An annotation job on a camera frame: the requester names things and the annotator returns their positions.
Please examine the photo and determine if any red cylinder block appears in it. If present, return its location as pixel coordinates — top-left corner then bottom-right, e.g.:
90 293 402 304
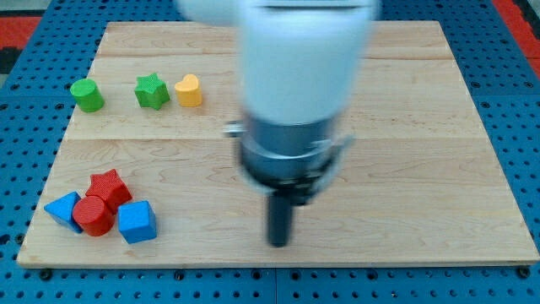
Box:
73 196 115 236

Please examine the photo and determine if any blue cube block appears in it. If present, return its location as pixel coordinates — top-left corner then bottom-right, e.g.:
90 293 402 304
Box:
117 200 158 244

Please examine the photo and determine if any grey black tool mount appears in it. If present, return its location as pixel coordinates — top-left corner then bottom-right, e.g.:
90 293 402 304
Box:
224 114 354 206

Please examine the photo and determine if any green cylinder block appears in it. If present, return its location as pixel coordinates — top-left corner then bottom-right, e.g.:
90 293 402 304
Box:
70 79 105 112

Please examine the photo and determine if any blue triangle block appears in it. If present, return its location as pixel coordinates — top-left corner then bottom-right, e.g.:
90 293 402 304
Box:
44 192 83 234

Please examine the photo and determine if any red star block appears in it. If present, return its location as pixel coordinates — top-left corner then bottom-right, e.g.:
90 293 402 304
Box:
85 169 132 214

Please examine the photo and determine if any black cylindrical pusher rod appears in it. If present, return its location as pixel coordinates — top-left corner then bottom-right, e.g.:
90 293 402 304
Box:
267 192 294 247

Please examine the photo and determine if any yellow heart block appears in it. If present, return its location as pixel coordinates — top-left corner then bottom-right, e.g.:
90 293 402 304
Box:
174 73 203 107

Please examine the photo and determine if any green star block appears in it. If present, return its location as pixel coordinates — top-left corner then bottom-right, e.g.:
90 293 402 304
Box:
134 73 170 111

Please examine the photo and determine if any wooden board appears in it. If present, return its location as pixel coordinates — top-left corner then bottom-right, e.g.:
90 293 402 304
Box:
17 21 539 269

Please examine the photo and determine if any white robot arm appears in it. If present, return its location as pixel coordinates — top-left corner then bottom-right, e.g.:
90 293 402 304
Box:
177 0 379 247

